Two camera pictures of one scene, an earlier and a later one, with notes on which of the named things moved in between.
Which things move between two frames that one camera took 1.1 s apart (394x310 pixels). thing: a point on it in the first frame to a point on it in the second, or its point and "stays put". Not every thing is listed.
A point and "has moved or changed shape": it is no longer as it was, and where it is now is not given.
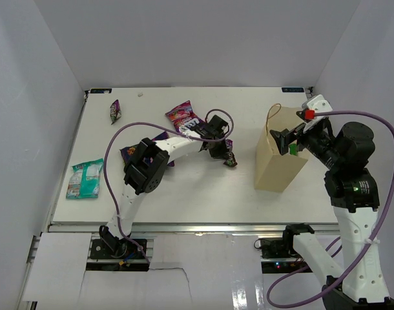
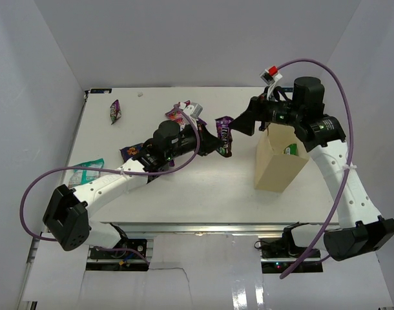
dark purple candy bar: x=230 y=161 has moved or changed shape
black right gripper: x=283 y=138 to x=257 y=110
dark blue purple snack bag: x=128 y=152 stays put
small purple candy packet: x=115 y=111 stays put
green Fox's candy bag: x=293 y=148 stays put
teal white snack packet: x=84 y=180 stays put
